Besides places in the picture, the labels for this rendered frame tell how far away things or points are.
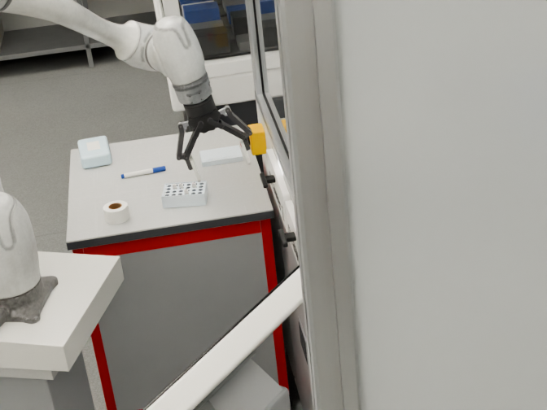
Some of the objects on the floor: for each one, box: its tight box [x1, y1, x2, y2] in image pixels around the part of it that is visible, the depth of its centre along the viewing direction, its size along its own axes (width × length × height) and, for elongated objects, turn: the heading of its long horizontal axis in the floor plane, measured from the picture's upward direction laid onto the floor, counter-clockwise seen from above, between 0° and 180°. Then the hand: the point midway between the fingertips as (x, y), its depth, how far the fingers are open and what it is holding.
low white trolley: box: [66, 125, 292, 410], centre depth 329 cm, size 58×62×76 cm
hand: (222, 167), depth 262 cm, fingers open, 13 cm apart
